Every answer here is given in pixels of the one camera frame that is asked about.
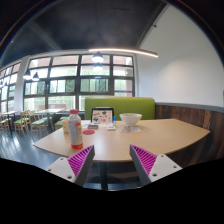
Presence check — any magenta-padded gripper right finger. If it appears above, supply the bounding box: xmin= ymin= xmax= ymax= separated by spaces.
xmin=129 ymin=143 xmax=184 ymax=186

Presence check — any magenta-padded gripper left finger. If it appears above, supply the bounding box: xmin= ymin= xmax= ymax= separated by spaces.
xmin=45 ymin=144 xmax=96 ymax=187

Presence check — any clear bottle with red cap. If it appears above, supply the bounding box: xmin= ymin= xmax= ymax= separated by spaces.
xmin=67 ymin=109 xmax=84 ymax=150

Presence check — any yellow mug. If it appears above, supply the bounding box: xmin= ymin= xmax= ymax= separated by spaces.
xmin=62 ymin=118 xmax=70 ymax=134

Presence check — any white paper napkin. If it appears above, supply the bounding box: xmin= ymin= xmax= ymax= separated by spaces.
xmin=119 ymin=125 xmax=142 ymax=134

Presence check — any white paper sheet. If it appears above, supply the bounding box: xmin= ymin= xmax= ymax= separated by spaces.
xmin=80 ymin=119 xmax=92 ymax=129

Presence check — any group of green-seated wooden chairs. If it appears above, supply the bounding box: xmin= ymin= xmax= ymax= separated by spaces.
xmin=0 ymin=109 xmax=71 ymax=138

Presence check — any white bowl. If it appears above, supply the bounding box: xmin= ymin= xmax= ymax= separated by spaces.
xmin=119 ymin=112 xmax=143 ymax=127

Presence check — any wooden dining table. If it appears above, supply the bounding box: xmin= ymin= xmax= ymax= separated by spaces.
xmin=36 ymin=108 xmax=66 ymax=130
xmin=0 ymin=110 xmax=19 ymax=134

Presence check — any green upholstered bench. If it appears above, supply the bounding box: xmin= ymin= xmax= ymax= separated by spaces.
xmin=84 ymin=96 xmax=156 ymax=122

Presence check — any black-framed tablet with stickers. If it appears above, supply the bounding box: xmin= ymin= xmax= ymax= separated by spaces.
xmin=90 ymin=107 xmax=115 ymax=126

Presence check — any long linear ceiling light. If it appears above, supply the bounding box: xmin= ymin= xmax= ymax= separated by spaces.
xmin=88 ymin=47 xmax=159 ymax=58

